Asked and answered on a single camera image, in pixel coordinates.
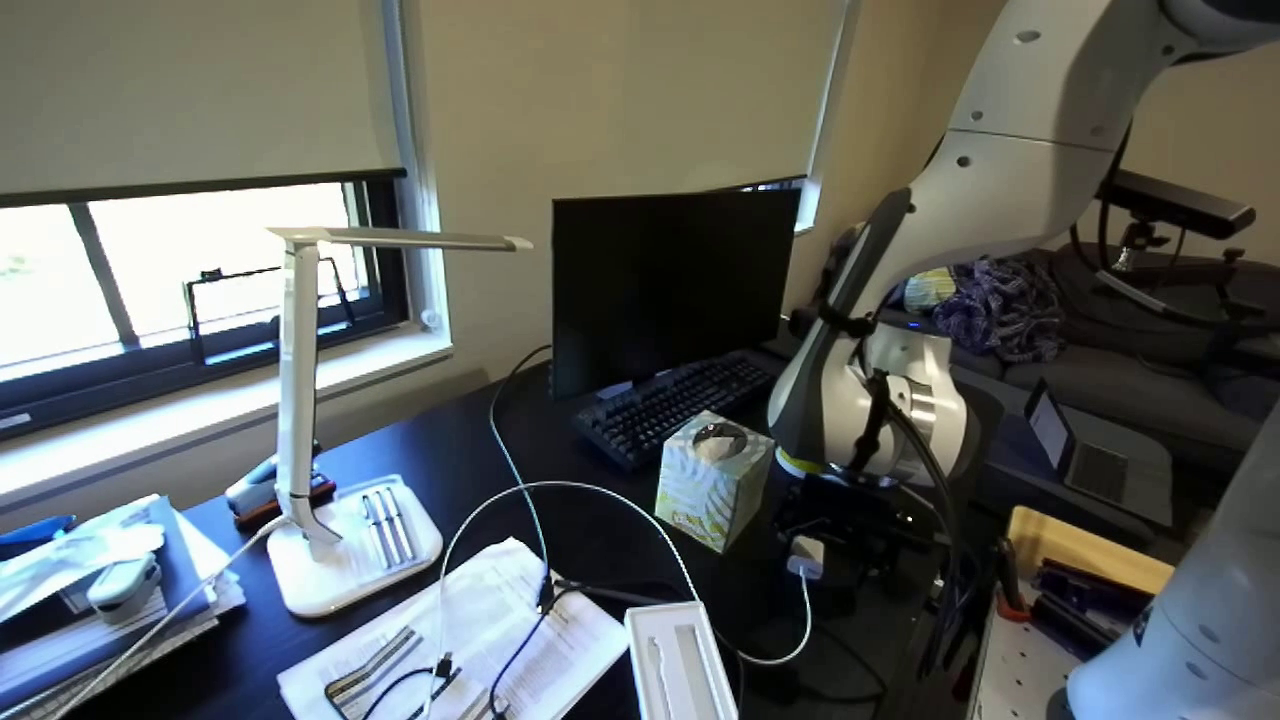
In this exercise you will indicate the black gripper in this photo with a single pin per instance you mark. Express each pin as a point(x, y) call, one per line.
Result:
point(861, 504)

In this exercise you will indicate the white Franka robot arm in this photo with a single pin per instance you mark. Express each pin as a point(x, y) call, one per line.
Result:
point(1041, 145)

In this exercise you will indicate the small dark laptop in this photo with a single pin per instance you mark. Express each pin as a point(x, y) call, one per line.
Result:
point(1107, 464)

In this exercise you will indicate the yellow patterned tissue box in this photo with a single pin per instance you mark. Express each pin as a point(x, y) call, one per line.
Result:
point(714, 487)

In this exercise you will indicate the wooden tray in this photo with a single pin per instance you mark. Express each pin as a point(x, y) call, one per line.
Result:
point(1081, 540)

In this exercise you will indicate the white perforated mounting table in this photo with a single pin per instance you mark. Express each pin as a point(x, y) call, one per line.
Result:
point(1015, 681)

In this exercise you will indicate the purple cloth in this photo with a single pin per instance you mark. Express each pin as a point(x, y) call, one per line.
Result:
point(1001, 305)

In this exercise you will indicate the black and red tools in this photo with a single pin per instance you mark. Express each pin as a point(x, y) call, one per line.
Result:
point(1085, 602)

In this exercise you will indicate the black computer monitor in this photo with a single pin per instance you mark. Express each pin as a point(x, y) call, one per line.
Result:
point(667, 280)

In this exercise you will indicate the white folded booklet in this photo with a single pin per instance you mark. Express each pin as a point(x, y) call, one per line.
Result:
point(580, 643)

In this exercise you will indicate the dark couch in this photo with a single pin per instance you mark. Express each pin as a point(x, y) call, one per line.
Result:
point(1161, 362)

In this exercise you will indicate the papers stack on desk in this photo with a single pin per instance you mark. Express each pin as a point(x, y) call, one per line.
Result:
point(513, 654)

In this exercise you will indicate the white printed paper sheet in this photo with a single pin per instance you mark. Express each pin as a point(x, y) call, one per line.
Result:
point(442, 625)

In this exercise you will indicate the white desk lamp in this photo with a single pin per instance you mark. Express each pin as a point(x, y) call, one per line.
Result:
point(303, 400)

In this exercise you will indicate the stack of books and papers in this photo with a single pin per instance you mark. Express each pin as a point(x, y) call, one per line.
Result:
point(81, 602)

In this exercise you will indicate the cream roller blind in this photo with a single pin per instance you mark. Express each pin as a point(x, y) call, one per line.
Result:
point(185, 94)

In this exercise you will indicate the black camera on stand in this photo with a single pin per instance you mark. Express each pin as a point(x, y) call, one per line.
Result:
point(1175, 200)

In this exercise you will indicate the black window frame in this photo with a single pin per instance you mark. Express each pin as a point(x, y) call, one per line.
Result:
point(380, 253)

